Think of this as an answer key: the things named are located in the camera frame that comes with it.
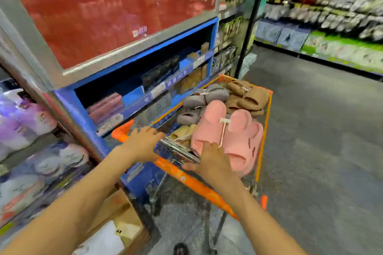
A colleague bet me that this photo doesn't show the row of brown boxes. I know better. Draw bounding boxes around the row of brown boxes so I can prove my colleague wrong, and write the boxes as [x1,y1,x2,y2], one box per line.
[179,42,211,92]

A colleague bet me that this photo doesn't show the red panel with grey frame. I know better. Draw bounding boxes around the red panel with grey frame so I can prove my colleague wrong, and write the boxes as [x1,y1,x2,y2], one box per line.
[0,0,224,88]

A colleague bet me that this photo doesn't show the person's right hand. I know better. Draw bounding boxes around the person's right hand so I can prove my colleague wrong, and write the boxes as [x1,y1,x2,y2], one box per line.
[182,141,240,188]

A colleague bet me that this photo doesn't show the row of blue garment packets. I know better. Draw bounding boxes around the row of blue garment packets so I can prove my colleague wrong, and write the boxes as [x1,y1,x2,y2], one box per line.
[256,20,312,52]

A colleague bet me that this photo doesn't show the brown cardboard box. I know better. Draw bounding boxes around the brown cardboard box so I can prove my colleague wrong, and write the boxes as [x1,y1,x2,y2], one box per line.
[71,189,150,255]

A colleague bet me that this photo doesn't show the person's left forearm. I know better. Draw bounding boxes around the person's left forearm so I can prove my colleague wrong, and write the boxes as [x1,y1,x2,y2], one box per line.
[0,144,135,255]

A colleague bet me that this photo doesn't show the orange metal shopping cart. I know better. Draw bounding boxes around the orange metal shopping cart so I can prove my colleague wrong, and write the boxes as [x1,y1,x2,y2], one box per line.
[111,74,274,254]

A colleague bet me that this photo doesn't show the yellow slippers pair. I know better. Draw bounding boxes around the yellow slippers pair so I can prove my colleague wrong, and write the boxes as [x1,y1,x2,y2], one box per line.
[168,124,199,148]

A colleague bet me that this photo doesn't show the row of dark packets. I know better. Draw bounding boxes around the row of dark packets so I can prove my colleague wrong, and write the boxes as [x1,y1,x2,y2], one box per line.
[140,54,181,92]

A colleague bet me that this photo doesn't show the stack of pink boxes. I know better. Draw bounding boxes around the stack of pink boxes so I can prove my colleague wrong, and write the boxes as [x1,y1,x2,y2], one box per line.
[87,92,125,126]

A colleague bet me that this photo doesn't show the blue shelf unit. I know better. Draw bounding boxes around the blue shelf unit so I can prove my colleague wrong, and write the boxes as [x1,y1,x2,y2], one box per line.
[55,17,221,203]

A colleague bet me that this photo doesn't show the person's left hand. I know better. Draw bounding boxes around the person's left hand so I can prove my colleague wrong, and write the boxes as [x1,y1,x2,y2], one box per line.
[119,126,168,166]

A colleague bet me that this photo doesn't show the person's right forearm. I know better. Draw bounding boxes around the person's right forearm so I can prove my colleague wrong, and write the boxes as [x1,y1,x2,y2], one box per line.
[217,175,309,255]

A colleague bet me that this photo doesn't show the purple and white packages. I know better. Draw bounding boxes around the purple and white packages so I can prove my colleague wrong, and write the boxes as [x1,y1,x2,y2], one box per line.
[0,78,90,234]

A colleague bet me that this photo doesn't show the black framed goods shelf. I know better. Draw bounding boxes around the black framed goods shelf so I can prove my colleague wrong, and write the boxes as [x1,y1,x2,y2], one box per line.
[211,0,271,80]

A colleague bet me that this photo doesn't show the person's black shoe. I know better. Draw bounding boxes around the person's black shoe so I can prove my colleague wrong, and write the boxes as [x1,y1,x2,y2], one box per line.
[173,243,190,255]

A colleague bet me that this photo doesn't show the row of green white boxes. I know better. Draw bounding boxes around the row of green white boxes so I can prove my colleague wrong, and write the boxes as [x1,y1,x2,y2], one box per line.
[300,30,383,75]

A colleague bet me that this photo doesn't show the grey slippers pair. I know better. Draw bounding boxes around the grey slippers pair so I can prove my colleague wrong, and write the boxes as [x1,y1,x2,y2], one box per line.
[182,83,230,110]
[176,108,206,127]

